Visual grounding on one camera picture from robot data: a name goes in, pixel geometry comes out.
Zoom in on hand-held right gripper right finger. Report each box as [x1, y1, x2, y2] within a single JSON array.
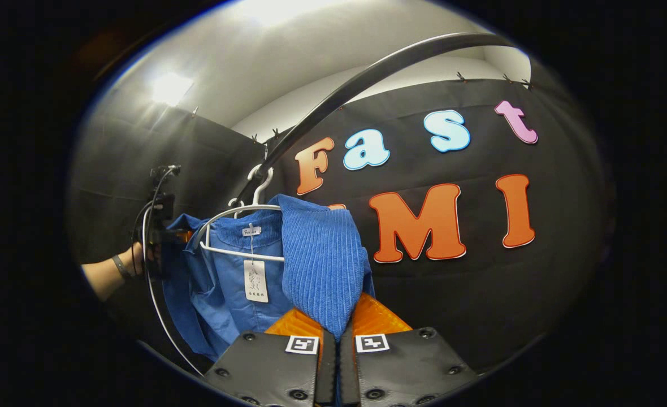
[[339, 292, 479, 407]]

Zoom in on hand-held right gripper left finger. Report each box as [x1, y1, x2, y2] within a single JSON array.
[[202, 307, 337, 407]]

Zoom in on white clothes hanger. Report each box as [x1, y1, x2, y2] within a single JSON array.
[[198, 165, 286, 263]]

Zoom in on blue corduroy jacket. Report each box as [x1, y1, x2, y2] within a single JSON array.
[[161, 194, 376, 362]]

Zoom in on white paper hang tag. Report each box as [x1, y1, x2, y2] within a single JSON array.
[[244, 260, 270, 304]]

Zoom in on ceiling light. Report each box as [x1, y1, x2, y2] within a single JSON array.
[[151, 72, 194, 107]]

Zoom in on white cable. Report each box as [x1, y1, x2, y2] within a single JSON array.
[[141, 206, 205, 376]]

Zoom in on black clothes rack rail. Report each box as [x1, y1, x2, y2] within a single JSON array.
[[237, 32, 515, 207]]

